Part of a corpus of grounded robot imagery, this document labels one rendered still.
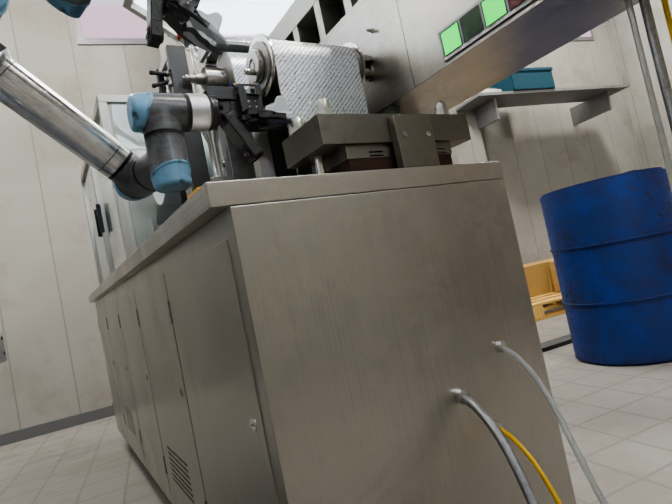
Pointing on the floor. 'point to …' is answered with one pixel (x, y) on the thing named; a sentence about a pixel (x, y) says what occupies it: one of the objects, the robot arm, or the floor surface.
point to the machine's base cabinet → (336, 354)
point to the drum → (615, 265)
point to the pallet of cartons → (543, 288)
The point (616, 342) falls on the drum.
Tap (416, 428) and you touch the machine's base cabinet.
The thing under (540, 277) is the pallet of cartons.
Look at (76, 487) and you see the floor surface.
